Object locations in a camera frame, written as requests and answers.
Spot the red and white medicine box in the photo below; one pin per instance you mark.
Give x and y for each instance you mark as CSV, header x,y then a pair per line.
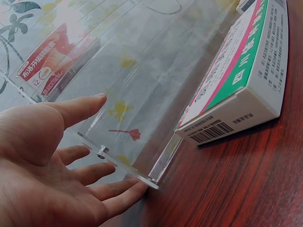
x,y
49,68

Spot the white green pink medicine box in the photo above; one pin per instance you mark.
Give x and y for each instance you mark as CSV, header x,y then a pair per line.
x,y
248,71

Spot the person's left hand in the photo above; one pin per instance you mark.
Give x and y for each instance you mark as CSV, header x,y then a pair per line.
x,y
35,179

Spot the clear acrylic organizer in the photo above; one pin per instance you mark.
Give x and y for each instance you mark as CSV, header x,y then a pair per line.
x,y
142,89

